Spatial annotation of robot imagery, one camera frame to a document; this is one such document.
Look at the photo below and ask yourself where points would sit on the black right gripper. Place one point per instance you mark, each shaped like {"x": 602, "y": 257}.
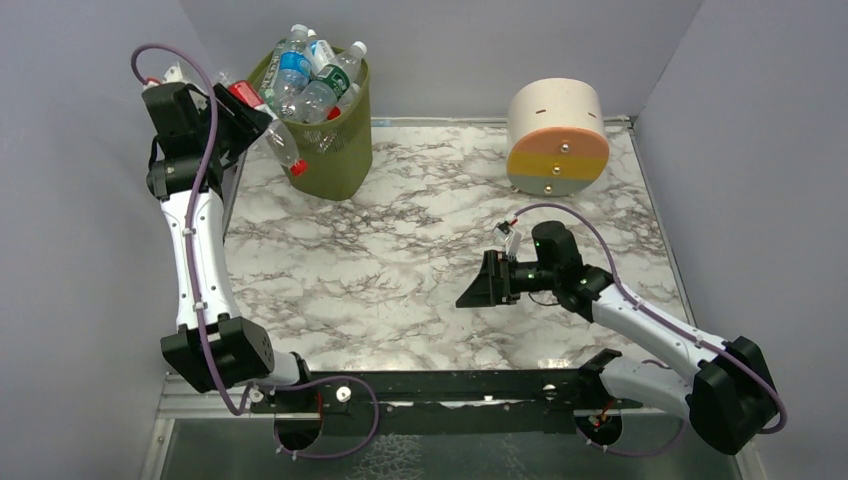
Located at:
{"x": 495, "y": 278}

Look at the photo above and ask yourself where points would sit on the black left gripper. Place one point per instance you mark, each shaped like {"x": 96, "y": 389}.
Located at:
{"x": 237, "y": 121}

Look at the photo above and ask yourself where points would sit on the clear bottle red blue label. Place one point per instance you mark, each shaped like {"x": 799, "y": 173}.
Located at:
{"x": 277, "y": 140}

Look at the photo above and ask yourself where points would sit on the clear bottle dark green label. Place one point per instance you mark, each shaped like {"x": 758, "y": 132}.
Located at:
{"x": 321, "y": 95}

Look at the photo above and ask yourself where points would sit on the clear bottle blue band label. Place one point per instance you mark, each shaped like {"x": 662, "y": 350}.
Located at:
{"x": 294, "y": 68}

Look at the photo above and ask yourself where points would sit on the clear bottle light blue label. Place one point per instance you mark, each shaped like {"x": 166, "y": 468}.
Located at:
{"x": 319, "y": 52}

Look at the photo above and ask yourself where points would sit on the green tea bottle white cap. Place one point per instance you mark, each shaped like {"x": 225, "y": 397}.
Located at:
{"x": 269, "y": 74}

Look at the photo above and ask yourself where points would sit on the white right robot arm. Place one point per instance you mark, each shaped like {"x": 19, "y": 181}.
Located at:
{"x": 722, "y": 389}

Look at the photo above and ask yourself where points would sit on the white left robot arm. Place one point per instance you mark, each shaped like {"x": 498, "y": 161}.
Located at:
{"x": 198, "y": 138}

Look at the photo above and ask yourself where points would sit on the green plastic waste bin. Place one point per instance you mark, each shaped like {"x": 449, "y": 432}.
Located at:
{"x": 337, "y": 152}

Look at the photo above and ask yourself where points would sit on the cream cylinder with coloured face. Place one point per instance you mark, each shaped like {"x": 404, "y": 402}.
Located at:
{"x": 556, "y": 142}

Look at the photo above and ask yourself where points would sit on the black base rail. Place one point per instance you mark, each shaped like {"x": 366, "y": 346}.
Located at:
{"x": 441, "y": 402}

